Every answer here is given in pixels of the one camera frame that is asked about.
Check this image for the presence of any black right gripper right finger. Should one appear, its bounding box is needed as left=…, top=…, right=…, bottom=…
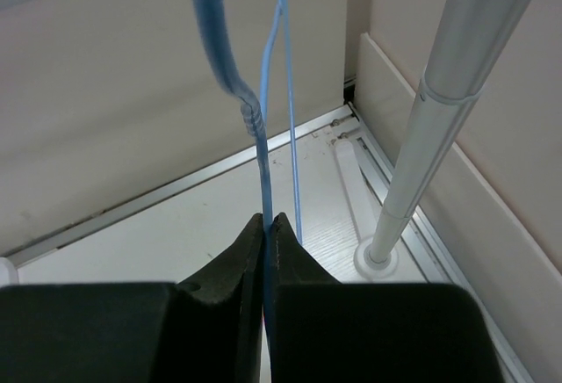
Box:
left=268, top=213, right=342, bottom=382

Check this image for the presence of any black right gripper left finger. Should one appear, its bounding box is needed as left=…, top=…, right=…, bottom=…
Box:
left=177, top=213, right=264, bottom=382

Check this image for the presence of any blue wire hanger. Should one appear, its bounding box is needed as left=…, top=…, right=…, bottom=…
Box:
left=192, top=0, right=288, bottom=335

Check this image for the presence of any white clothes rack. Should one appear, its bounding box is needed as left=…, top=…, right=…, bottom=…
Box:
left=340, top=0, right=531, bottom=282

